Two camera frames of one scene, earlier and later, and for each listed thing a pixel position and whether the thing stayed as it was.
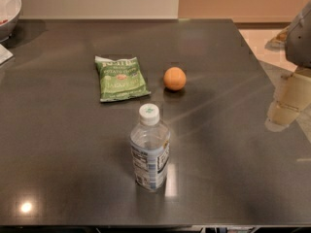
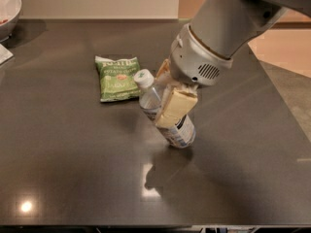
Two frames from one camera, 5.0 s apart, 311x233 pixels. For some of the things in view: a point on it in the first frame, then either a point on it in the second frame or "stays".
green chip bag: (120, 79) stays
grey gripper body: (299, 44) -> (194, 61)
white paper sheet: (5, 54) stays
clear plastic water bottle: (150, 144) -> (181, 134)
